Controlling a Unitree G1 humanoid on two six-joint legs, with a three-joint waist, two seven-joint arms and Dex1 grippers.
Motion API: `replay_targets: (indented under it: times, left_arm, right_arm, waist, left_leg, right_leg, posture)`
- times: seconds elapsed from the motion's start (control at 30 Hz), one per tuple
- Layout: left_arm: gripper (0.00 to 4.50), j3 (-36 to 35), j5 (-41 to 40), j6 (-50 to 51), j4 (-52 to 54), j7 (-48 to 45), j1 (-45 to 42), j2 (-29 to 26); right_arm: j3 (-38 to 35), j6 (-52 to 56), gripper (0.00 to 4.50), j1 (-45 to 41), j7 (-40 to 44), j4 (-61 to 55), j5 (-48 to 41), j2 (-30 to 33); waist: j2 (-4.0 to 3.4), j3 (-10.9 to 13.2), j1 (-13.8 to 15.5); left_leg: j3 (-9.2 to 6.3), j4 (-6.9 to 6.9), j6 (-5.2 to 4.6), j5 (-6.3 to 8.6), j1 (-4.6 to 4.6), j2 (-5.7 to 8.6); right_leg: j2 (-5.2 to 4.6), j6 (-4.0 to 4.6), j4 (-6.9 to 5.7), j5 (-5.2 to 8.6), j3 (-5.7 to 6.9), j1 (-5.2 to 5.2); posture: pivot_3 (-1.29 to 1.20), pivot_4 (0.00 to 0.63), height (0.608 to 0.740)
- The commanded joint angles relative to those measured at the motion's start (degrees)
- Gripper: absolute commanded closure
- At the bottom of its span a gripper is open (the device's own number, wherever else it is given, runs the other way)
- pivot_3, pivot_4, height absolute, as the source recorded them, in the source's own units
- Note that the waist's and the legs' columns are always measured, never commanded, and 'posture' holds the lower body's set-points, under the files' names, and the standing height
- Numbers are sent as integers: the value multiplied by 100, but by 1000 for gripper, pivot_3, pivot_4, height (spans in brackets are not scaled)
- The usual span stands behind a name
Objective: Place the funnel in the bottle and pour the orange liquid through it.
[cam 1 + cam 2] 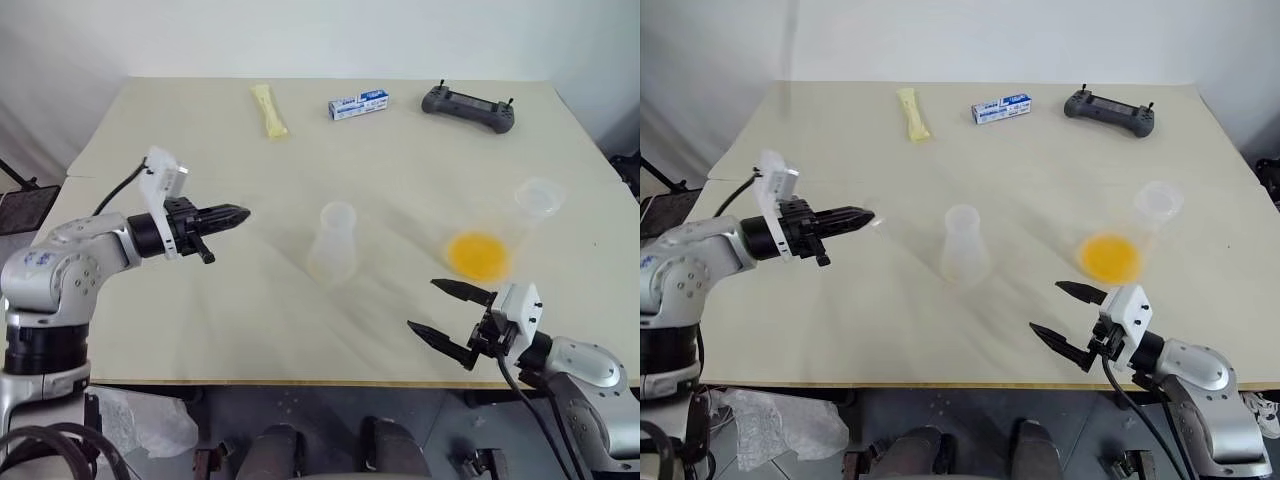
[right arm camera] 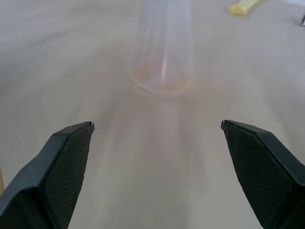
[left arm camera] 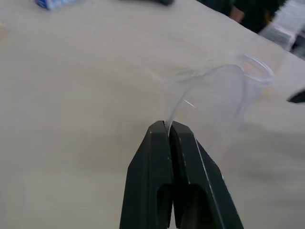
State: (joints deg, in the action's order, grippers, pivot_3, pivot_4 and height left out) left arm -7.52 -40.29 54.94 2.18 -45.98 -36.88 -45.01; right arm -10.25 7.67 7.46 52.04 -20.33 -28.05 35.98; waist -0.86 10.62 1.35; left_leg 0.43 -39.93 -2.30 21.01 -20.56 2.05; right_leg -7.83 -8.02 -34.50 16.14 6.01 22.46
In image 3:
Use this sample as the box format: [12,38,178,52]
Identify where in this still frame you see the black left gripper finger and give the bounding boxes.
[168,121,244,229]
[119,120,174,229]

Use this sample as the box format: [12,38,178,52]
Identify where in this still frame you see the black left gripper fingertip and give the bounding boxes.
[287,89,305,104]

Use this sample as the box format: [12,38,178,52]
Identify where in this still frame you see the clear plastic cup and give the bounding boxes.
[166,63,248,153]
[240,54,275,101]

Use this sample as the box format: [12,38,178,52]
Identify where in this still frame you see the white and grey stacked boxes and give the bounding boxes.
[259,0,305,52]

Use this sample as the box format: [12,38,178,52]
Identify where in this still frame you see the person in dark clothing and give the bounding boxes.
[202,0,290,34]

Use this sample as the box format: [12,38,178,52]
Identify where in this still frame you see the black flat object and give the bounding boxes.
[133,0,175,7]

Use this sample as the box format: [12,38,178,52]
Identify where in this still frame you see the blue and white package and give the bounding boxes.
[35,0,72,11]

